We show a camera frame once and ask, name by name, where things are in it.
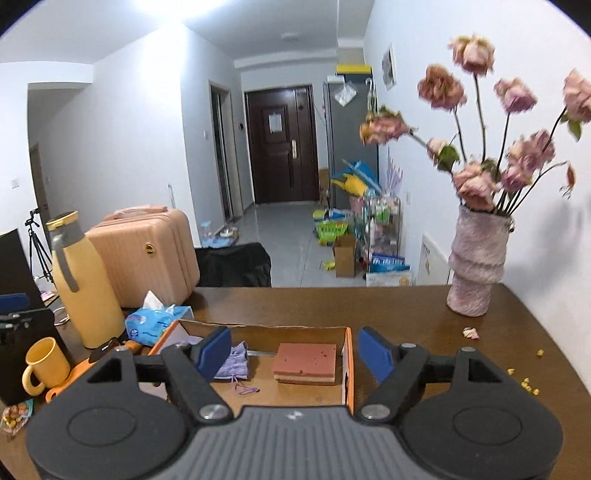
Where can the fallen rose petal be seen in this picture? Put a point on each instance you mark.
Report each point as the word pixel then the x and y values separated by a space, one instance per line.
pixel 471 333

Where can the yellow thermos jug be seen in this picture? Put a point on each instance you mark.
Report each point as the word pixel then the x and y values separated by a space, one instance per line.
pixel 87 300

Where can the yellow flat box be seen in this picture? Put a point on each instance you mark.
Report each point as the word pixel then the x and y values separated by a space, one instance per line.
pixel 353 69

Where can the wall picture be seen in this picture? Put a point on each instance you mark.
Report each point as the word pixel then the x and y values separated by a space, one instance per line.
pixel 389 67

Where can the yellow plastic toy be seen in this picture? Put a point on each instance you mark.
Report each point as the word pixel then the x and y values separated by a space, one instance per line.
pixel 353 184

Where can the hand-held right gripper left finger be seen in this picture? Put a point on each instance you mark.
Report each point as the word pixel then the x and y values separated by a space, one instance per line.
pixel 214 350

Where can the dark brown entrance door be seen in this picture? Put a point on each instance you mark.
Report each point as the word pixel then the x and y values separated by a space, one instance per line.
pixel 277 157

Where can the yellow mug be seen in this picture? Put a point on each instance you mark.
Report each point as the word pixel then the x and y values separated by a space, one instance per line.
pixel 48 364

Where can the scattered yellow flower bits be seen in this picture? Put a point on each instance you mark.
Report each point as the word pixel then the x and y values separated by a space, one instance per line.
pixel 526 383

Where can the pink textured vase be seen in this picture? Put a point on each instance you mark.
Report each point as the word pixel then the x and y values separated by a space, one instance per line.
pixel 478 267

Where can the light purple cloth pouch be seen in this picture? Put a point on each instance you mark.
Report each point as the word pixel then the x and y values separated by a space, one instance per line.
pixel 235 362

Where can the red orange cardboard box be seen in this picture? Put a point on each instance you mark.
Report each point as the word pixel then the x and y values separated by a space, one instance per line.
pixel 295 394

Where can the white paper notice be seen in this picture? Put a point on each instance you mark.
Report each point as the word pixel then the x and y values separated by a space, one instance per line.
pixel 275 122

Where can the brown cardboard carton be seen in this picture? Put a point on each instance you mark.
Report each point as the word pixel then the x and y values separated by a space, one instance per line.
pixel 344 258

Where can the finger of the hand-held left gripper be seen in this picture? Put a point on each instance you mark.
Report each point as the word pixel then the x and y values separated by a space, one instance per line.
pixel 14 330
pixel 14 303

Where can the grey refrigerator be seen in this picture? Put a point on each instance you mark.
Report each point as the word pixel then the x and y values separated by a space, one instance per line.
pixel 346 134

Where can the green plastic basket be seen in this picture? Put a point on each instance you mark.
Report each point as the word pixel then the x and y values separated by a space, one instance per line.
pixel 330 233

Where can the grey interior door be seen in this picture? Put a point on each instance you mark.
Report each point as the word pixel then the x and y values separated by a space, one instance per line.
pixel 224 152

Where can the pink suitcase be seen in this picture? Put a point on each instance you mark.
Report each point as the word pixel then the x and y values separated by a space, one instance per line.
pixel 147 267

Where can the clear plastic bag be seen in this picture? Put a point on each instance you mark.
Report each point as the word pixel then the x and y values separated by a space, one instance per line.
pixel 344 94

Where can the candy bag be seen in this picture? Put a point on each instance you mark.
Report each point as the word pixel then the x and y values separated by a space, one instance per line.
pixel 16 415

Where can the pink sponge block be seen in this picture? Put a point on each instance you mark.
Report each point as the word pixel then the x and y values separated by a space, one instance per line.
pixel 304 362

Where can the blue tissue pack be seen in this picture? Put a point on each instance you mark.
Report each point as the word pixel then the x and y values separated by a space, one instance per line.
pixel 147 323

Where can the black camera tripod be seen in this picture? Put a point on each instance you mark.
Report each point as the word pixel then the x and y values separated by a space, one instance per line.
pixel 31 225

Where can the dried pink roses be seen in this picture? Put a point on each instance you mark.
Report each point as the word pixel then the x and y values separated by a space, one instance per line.
pixel 471 53

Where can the white folded umbrella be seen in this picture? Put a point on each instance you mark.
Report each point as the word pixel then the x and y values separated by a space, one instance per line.
pixel 371 97

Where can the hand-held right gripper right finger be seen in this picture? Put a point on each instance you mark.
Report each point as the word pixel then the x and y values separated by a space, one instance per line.
pixel 376 353

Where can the black paper bag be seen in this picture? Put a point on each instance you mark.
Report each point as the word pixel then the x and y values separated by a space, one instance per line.
pixel 41 350

